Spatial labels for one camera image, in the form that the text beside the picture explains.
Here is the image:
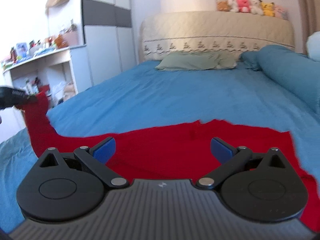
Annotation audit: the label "red knitted garment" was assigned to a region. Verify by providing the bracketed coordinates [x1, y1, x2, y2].
[15, 90, 320, 233]

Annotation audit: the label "red box on shelf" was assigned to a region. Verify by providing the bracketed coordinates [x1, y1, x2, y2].
[39, 85, 50, 94]

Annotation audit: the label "white shelf unit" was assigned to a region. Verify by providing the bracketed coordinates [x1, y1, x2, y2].
[0, 43, 93, 111]

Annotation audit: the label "beige tote bag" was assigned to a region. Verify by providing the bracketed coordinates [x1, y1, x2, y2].
[63, 82, 76, 101]

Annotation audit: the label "blue bed sheet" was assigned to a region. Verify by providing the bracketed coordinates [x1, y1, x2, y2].
[0, 60, 320, 233]

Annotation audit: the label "green pillow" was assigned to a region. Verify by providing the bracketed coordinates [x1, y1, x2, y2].
[156, 51, 236, 71]

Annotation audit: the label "blue rolled duvet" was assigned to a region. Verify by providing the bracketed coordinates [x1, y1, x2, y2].
[239, 45, 319, 114]

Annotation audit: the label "white grey wardrobe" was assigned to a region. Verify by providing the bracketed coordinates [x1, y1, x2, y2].
[82, 0, 137, 85]

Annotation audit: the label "cream quilted headboard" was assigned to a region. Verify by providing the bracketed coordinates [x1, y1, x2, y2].
[139, 11, 295, 61]

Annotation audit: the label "light blue pillow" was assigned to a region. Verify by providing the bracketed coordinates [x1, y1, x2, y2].
[306, 31, 320, 62]

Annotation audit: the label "white plush toy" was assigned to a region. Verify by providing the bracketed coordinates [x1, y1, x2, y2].
[227, 0, 239, 12]
[250, 0, 264, 16]

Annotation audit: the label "yellow plush toy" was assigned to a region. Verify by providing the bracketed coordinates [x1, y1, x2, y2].
[260, 1, 275, 17]

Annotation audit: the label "light pink plush toy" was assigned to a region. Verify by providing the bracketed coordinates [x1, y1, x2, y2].
[274, 5, 289, 20]

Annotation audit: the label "beige curtain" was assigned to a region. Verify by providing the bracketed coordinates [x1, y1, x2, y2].
[298, 0, 319, 54]

